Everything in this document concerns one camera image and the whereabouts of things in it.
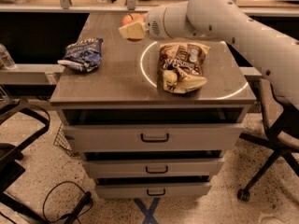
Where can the brown chip bag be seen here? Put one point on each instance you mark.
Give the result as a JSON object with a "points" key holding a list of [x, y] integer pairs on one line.
{"points": [[180, 66]]}

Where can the grey drawer cabinet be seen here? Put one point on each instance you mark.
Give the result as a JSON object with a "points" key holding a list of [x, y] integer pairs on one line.
{"points": [[126, 90]]}

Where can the black office chair right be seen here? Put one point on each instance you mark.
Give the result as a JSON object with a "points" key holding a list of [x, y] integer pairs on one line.
{"points": [[281, 125]]}

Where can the bottom drawer with handle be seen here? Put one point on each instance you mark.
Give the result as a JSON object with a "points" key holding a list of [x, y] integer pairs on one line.
{"points": [[152, 190]]}

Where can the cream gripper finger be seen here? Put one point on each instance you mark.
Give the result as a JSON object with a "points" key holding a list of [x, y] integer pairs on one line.
{"points": [[136, 30]]}

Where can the red apple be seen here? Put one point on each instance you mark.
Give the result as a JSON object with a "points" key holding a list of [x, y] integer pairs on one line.
{"points": [[131, 18]]}

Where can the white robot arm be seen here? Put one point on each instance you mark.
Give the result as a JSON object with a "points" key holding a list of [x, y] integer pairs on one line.
{"points": [[271, 52]]}

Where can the wire mesh basket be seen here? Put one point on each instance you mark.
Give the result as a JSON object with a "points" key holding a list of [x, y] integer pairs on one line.
{"points": [[61, 142]]}

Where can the drawer with handle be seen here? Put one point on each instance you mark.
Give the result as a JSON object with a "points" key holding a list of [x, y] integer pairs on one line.
{"points": [[152, 190], [153, 168], [146, 138]]}

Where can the blue chip bag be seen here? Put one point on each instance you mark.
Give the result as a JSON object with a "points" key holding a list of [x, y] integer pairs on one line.
{"points": [[83, 56]]}

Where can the black chair left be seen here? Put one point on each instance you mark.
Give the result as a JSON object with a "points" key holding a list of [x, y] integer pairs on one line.
{"points": [[10, 170]]}

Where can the middle drawer with handle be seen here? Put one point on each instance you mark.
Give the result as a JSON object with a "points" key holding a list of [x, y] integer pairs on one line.
{"points": [[153, 168]]}

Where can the plastic water bottle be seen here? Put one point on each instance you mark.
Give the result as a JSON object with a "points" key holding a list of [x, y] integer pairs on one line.
{"points": [[5, 58]]}

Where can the top drawer with handle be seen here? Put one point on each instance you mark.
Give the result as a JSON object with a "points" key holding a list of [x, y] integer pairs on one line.
{"points": [[146, 138]]}

